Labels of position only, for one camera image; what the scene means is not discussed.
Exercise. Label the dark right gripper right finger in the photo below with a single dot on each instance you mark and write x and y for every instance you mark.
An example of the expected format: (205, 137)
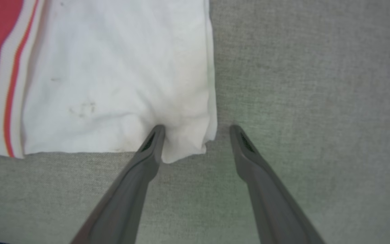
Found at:
(276, 203)

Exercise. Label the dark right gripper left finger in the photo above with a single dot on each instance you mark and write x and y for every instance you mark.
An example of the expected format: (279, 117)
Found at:
(124, 203)

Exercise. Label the red and white basketball jersey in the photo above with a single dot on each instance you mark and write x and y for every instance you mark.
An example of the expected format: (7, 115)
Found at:
(113, 67)

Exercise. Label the grey fabric sofa cushion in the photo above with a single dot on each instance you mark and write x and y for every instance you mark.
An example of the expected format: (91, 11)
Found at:
(317, 101)

